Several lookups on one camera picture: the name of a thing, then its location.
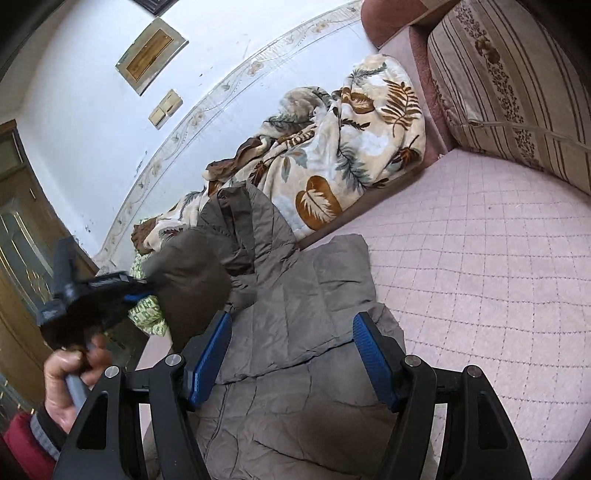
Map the wooden door with glass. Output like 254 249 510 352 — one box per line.
0 120 100 416

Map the striped floral cushion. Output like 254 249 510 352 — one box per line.
427 0 591 197

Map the person's left hand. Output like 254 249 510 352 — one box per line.
43 335 112 430

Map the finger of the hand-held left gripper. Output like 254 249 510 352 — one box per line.
121 289 156 306
95 271 149 291

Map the pink upholstered bed frame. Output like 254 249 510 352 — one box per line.
360 0 462 171

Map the dark picture frame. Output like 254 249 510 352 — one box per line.
134 0 178 14

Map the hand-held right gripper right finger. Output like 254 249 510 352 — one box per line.
352 311 539 480

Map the grey quilted jacket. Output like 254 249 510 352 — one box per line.
141 182 407 480

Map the leaf print fleece blanket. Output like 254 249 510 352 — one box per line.
130 54 426 254

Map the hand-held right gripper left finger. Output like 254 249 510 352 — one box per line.
53 310 233 480

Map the person's left forearm red sleeve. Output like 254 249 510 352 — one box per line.
0 401 68 480

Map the green patterned cloth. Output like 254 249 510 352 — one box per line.
127 256 169 337

